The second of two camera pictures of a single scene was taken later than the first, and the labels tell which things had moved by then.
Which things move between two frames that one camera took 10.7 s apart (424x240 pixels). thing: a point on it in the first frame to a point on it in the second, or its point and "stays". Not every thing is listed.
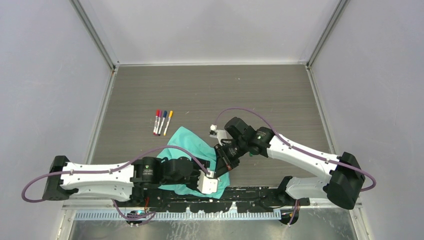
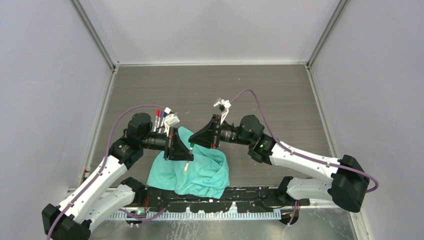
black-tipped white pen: (165, 114) stays
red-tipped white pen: (156, 120) stays
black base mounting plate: (260, 199) stays
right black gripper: (221, 167) to (206, 138)
